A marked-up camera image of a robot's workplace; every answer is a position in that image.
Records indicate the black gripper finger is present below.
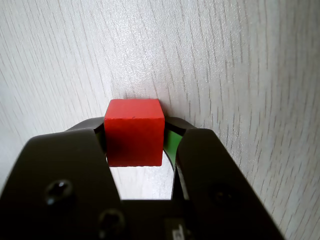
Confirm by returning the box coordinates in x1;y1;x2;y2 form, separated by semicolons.
0;116;125;240
161;116;286;240

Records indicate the red wooden cube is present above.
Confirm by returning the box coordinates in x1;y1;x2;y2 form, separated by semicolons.
103;98;166;168

